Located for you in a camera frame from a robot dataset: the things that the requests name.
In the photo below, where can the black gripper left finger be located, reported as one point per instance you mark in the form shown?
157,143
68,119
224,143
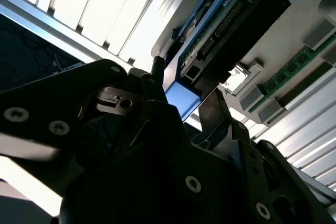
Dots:
39,108

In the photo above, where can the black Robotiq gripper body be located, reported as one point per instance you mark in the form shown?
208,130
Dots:
136,195

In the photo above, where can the hard disk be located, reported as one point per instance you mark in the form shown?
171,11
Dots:
236,37

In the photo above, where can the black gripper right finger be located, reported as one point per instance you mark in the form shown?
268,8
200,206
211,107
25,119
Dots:
252,171

